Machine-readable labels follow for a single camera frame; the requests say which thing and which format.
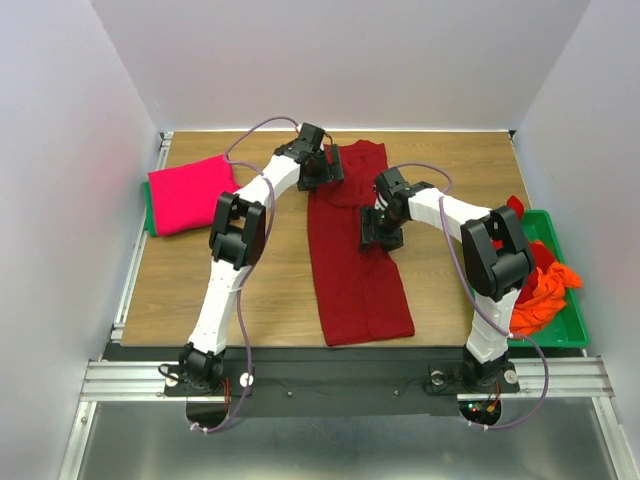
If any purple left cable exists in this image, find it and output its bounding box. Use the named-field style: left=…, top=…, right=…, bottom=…
left=224, top=116, right=304, bottom=435

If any green plastic bin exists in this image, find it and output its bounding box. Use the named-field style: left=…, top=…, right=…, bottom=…
left=520, top=239, right=589, bottom=348

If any aluminium frame rail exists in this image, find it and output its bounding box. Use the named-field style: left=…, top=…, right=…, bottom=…
left=80, top=357, right=614, bottom=402

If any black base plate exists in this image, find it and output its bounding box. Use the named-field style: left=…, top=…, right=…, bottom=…
left=164, top=347, right=520, bottom=418

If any orange t-shirt in bin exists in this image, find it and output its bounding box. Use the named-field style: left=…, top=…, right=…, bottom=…
left=510, top=261, right=583, bottom=335

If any dark red t-shirt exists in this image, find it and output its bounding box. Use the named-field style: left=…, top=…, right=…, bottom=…
left=307, top=140, right=415, bottom=347

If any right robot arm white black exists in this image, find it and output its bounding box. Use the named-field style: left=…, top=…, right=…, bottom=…
left=360, top=168, right=535, bottom=392

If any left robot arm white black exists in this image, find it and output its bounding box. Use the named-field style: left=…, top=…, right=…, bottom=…
left=167, top=123, right=344, bottom=394

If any folded pink t-shirt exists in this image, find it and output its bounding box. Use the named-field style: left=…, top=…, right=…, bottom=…
left=147, top=155, right=239, bottom=237

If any folded green t-shirt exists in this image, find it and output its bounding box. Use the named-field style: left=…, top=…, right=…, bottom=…
left=142, top=181, right=157, bottom=237

